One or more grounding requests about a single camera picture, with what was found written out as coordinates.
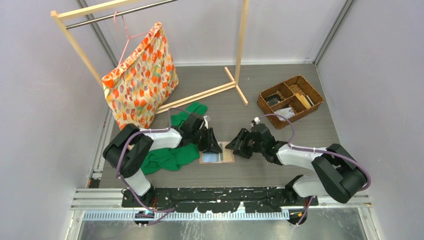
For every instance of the woven wicker divided basket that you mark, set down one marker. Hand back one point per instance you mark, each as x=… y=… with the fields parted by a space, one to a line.
x=287 y=89

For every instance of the white card in basket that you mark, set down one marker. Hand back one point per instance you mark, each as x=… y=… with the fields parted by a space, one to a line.
x=285 y=113

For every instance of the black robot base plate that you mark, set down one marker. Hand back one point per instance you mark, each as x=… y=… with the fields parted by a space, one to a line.
x=262 y=199

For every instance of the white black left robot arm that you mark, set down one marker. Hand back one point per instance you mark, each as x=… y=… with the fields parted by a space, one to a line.
x=129 y=149

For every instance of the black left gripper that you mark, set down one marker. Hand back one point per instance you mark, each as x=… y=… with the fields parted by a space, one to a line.
x=210 y=144

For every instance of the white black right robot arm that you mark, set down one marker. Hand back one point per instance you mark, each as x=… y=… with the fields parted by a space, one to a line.
x=336 y=174

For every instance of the floral orange tote bag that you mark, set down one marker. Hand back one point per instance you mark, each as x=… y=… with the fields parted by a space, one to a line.
x=136 y=88

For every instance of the orange credit card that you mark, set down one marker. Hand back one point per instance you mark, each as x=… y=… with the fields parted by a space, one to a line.
x=303 y=100

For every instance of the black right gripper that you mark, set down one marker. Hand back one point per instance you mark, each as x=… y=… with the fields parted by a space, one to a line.
x=244 y=134

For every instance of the wooden clothes rack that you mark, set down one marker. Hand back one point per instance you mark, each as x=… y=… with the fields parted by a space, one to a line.
x=234 y=79

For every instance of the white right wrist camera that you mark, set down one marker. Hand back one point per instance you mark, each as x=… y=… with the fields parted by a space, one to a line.
x=255 y=121

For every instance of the gold striped credit card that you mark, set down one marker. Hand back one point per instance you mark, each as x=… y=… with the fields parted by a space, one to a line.
x=311 y=104

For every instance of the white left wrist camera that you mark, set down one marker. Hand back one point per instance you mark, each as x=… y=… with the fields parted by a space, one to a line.
x=206 y=120

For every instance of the aluminium frame rail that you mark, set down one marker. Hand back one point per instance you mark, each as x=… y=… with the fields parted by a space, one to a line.
x=105 y=204

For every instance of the pink leather card holder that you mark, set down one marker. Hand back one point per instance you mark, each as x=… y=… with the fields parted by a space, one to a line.
x=225 y=157

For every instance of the green cloth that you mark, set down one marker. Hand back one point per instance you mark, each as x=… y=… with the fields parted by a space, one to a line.
x=173 y=159

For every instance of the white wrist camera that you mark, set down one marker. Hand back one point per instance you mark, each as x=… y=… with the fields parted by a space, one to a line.
x=206 y=120
x=255 y=121

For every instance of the black card in basket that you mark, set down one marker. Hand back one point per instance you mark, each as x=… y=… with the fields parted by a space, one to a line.
x=273 y=99

